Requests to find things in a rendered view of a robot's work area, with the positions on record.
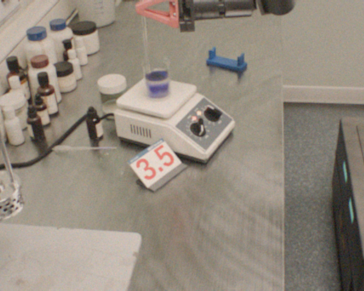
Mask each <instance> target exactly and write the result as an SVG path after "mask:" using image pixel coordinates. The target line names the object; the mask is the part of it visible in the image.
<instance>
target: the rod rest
mask: <svg viewBox="0 0 364 291"><path fill-rule="evenodd" d="M206 63H207V64H210V65H216V66H219V67H223V68H226V69H232V70H236V71H240V72H241V71H243V70H244V69H245V68H246V67H247V66H248V64H247V62H244V53H241V55H240V56H237V61H236V60H235V59H230V58H225V57H221V56H216V47H213V48H212V50H209V57H208V58H207V59H206Z"/></svg>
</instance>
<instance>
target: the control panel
mask: <svg viewBox="0 0 364 291"><path fill-rule="evenodd" d="M208 105H209V106H211V107H214V108H216V109H217V110H219V111H221V110H220V109H219V108H218V107H216V106H215V105H213V104H211V102H210V101H208V100H207V99H206V98H205V97H204V98H202V99H201V100H199V101H198V102H197V104H196V105H195V106H194V107H193V108H192V109H191V110H190V111H189V113H187V114H186V115H185V117H184V118H183V119H182V120H181V121H180V122H179V123H178V124H177V125H175V127H176V128H177V129H178V130H180V131H181V132H182V133H184V134H185V135H186V136H187V137H190V139H192V140H193V142H195V143H196V144H198V145H199V146H201V147H202V148H203V149H205V150H207V149H208V147H209V146H210V145H211V144H212V143H213V142H214V141H215V140H216V138H217V137H218V136H219V135H220V133H221V132H222V131H223V130H224V129H225V128H226V127H227V126H228V124H229V123H230V122H231V121H232V118H230V117H229V116H228V115H227V114H226V113H224V112H222V111H221V112H222V115H221V117H220V118H219V120H218V121H217V122H212V121H209V120H208V119H206V117H205V116H204V111H205V109H206V107H207V106H208ZM197 112H201V114H200V115H199V114H198V113H197ZM192 117H196V120H193V119H192ZM199 118H202V119H203V121H204V126H205V129H206V134H205V135H204V136H196V135H194V134H193V133H192V132H191V130H190V125H191V124H192V123H194V122H197V121H198V119H199Z"/></svg>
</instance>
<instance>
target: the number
mask: <svg viewBox="0 0 364 291"><path fill-rule="evenodd" d="M177 161H178V159H177V158H176V157H175V156H174V155H173V153H172V152H171V151H170V149H169V148H168V146H167V145H166V144H165V143H161V144H160V145H158V146H157V147H155V148H154V149H152V150H151V151H149V153H147V154H145V155H144V156H142V157H141V158H139V159H138V160H136V161H135V162H133V163H132V165H133V167H134V168H135V170H136V171H137V172H138V173H139V175H141V177H142V179H144V181H145V182H146V184H147V183H148V182H150V181H152V180H153V179H155V178H156V177H157V176H158V175H159V174H160V173H162V172H164V171H165V170H167V169H168V168H169V167H171V166H172V165H174V164H175V163H176V162H177Z"/></svg>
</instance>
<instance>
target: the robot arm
mask: <svg viewBox="0 0 364 291"><path fill-rule="evenodd" d="M164 1H169V12H162V11H157V10H151V9H148V7H151V6H153V5H154V4H157V3H161V2H164ZM296 1H297V0H257V2H256V0H143V3H141V4H140V2H139V3H138V4H136V13H137V14H139V15H142V16H145V17H148V18H151V19H154V20H156V21H159V22H162V23H164V24H167V25H169V26H171V27H173V28H179V25H180V33H182V32H195V21H199V20H208V19H223V18H240V17H248V16H252V12H253V11H254V10H257V4H258V7H259V9H260V13H261V15H262V16H264V15H270V14H272V15H275V16H283V15H286V14H288V13H290V12H291V11H293V9H294V7H295V5H296V3H297V2H296ZM181 9H182V12H181Z"/></svg>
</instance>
